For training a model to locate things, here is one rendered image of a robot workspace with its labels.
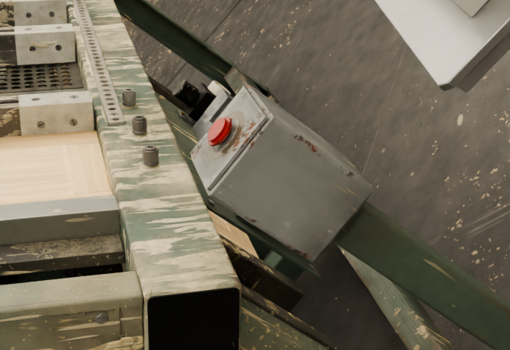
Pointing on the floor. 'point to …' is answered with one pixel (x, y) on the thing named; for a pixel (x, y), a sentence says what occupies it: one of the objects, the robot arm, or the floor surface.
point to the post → (427, 275)
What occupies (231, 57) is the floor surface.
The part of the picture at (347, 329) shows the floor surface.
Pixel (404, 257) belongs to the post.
